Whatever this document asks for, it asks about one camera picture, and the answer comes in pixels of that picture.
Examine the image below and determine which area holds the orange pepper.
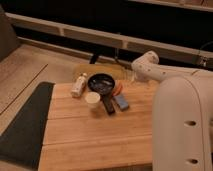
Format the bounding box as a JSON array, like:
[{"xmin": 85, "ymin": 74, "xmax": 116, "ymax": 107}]
[{"xmin": 112, "ymin": 83, "xmax": 123, "ymax": 96}]

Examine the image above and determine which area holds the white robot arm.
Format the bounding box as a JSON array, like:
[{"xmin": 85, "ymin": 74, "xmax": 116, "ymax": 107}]
[{"xmin": 131, "ymin": 51, "xmax": 213, "ymax": 171}]

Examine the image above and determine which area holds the black frying pan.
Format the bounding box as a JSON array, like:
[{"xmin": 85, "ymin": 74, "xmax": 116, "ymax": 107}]
[{"xmin": 87, "ymin": 73, "xmax": 115, "ymax": 115}]

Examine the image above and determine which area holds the yellow-green cloth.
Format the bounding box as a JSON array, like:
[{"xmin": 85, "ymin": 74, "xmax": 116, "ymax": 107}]
[{"xmin": 73, "ymin": 64, "xmax": 127, "ymax": 80}]

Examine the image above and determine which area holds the white cup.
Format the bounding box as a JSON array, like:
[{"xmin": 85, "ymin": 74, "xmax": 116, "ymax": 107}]
[{"xmin": 85, "ymin": 92, "xmax": 101, "ymax": 110}]

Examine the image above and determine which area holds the white bottle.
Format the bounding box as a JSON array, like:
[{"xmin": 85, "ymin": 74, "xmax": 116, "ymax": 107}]
[{"xmin": 71, "ymin": 73, "xmax": 87, "ymax": 97}]

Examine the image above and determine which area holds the wooden table top board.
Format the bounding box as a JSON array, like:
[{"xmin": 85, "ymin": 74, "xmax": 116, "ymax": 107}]
[{"xmin": 39, "ymin": 80, "xmax": 158, "ymax": 171}]

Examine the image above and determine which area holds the black floor mat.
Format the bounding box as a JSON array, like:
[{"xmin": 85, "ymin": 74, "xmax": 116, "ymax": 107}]
[{"xmin": 0, "ymin": 82, "xmax": 54, "ymax": 169}]

